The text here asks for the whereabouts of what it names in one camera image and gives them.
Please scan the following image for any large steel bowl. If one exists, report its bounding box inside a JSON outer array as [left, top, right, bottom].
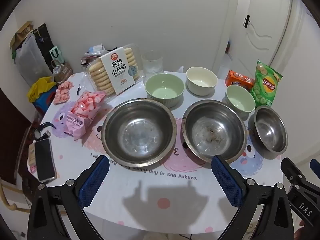
[[101, 98, 175, 167]]

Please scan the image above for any orange biscuit box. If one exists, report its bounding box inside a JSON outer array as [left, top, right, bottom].
[[225, 70, 255, 92]]

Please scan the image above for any white door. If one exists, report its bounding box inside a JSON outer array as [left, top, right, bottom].
[[226, 0, 309, 80]]

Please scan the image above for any small steel bowl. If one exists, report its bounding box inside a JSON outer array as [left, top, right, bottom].
[[254, 105, 288, 159]]

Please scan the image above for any blue white packet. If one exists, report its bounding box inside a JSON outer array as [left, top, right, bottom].
[[89, 44, 107, 54]]

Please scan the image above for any person's right hand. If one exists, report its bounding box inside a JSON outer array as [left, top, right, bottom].
[[296, 219, 320, 240]]

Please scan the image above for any pink card stack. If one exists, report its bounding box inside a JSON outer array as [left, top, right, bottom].
[[27, 142, 38, 174]]

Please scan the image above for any black smartphone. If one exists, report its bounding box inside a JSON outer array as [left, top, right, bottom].
[[34, 138, 57, 183]]

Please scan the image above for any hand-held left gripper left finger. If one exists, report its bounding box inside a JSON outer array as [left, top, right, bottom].
[[27, 155, 110, 240]]

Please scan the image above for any beige wooden chair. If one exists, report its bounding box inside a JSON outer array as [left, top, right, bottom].
[[0, 177, 18, 212]]

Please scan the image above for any black smartwatch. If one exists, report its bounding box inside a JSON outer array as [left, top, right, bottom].
[[32, 122, 56, 141]]

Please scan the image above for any black scalloped board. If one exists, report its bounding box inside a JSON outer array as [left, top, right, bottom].
[[34, 23, 54, 68]]

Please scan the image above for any yellow plastic bag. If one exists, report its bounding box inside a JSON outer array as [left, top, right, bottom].
[[27, 76, 57, 103]]

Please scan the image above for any brown cardboard box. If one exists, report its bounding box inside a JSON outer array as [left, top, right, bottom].
[[9, 20, 33, 50]]

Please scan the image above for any green paper bag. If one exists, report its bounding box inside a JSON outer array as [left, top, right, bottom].
[[49, 45, 66, 67]]

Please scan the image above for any pink snack bag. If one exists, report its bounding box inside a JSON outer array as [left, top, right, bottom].
[[63, 90, 107, 141]]

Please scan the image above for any green chips bag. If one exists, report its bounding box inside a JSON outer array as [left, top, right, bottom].
[[250, 59, 283, 108]]

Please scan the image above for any stained medium steel bowl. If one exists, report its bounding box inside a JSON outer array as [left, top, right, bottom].
[[182, 100, 247, 163]]

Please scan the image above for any clear plastic storage bag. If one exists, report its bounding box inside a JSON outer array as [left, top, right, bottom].
[[15, 34, 48, 87]]

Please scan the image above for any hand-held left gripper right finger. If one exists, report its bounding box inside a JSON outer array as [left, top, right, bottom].
[[211, 154, 294, 240]]

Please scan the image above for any clear glass cup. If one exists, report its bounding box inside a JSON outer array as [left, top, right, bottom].
[[141, 51, 164, 83]]

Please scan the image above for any large green ceramic bowl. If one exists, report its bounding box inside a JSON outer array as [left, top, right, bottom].
[[145, 73, 185, 108]]

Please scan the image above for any cream ceramic bowl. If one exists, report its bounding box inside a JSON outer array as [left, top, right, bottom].
[[186, 66, 218, 96]]

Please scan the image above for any small pink snack packet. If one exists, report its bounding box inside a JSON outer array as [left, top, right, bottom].
[[53, 80, 75, 104]]

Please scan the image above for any clear biscuit tray white label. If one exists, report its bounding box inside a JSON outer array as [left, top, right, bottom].
[[86, 44, 140, 96]]

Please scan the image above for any small green ceramic bowl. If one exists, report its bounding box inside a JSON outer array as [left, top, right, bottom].
[[224, 84, 256, 118]]

